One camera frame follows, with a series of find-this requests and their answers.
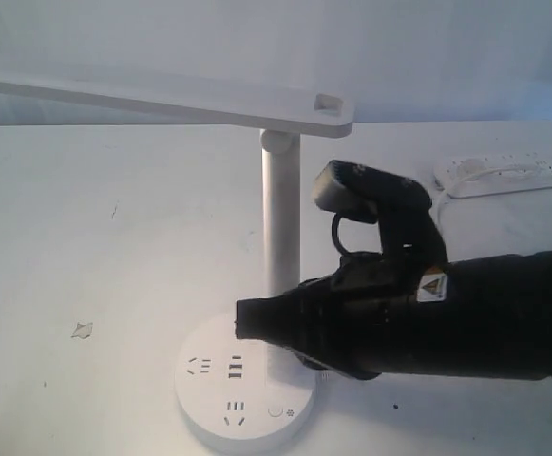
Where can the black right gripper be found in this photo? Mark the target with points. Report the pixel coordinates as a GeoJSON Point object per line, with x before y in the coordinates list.
{"type": "Point", "coordinates": [346, 321]}

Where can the white desk lamp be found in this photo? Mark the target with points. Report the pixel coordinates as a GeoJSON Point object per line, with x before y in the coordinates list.
{"type": "Point", "coordinates": [238, 397]}

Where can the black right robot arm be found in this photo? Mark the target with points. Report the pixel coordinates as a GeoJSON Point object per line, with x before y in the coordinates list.
{"type": "Point", "coordinates": [488, 317]}

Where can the torn tape scrap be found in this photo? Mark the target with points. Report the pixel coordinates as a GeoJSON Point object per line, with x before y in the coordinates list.
{"type": "Point", "coordinates": [82, 331]}

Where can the white power strip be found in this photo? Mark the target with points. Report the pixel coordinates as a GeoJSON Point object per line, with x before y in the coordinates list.
{"type": "Point", "coordinates": [496, 174]}

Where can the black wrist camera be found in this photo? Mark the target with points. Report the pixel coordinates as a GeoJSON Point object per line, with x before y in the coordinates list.
{"type": "Point", "coordinates": [397, 205]}

